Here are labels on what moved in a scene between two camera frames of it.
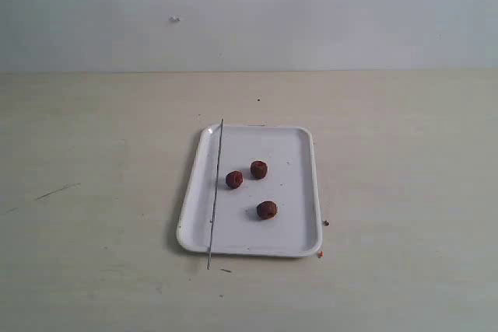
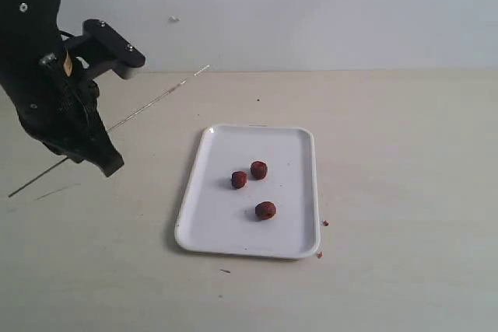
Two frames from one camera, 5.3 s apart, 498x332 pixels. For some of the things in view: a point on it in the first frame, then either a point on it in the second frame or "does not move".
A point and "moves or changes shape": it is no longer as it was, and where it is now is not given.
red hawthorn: [258, 169] does not move
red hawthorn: [266, 210] does not move
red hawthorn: [234, 179] moves or changes shape
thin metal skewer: [221, 135] to [117, 126]
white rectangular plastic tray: [267, 200] does not move
